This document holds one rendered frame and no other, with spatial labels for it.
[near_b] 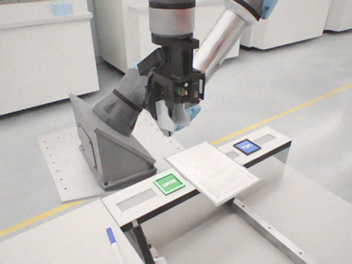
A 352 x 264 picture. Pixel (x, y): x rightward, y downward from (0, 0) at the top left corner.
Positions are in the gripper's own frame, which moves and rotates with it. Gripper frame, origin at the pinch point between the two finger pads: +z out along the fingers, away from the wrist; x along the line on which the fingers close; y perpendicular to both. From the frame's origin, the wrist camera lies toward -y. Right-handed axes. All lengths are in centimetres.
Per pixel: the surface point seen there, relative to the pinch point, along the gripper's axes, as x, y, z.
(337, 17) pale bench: 574, -263, 78
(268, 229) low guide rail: 17.2, 18.0, 25.6
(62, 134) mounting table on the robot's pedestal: -9, -60, 29
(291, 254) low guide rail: 16.9, 25.2, 26.9
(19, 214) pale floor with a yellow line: -36, -120, 111
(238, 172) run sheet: 16.0, 7.3, 14.3
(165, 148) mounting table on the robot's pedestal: 18.0, -28.7, 28.7
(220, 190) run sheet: 8.1, 9.3, 14.3
